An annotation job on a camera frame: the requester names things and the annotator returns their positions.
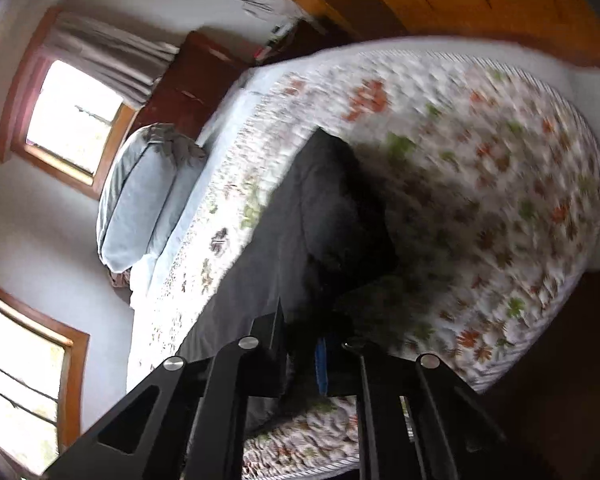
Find light blue bed sheet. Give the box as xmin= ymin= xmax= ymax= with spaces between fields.
xmin=129 ymin=70 xmax=263 ymax=306

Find pink crumpled cloth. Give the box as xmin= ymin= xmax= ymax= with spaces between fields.
xmin=109 ymin=267 xmax=134 ymax=291

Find folded light blue duvet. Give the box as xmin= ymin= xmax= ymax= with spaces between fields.
xmin=96 ymin=122 xmax=208 ymax=271

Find floral quilted bedspread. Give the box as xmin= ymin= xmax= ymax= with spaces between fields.
xmin=125 ymin=40 xmax=600 ymax=480

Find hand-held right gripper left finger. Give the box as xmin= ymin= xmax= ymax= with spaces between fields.
xmin=42 ymin=297 xmax=287 ymax=480

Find dark wooden headboard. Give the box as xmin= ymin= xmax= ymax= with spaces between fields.
xmin=140 ymin=30 xmax=253 ymax=146

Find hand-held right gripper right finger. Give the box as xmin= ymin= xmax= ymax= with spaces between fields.
xmin=316 ymin=312 xmax=521 ymax=480

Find wooden framed window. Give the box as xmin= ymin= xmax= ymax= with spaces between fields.
xmin=0 ymin=7 xmax=141 ymax=201
xmin=0 ymin=275 xmax=91 ymax=463

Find grey curtain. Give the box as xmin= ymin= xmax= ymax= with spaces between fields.
xmin=42 ymin=10 xmax=181 ymax=108

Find black pants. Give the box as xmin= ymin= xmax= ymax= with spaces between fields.
xmin=177 ymin=127 xmax=401 ymax=436

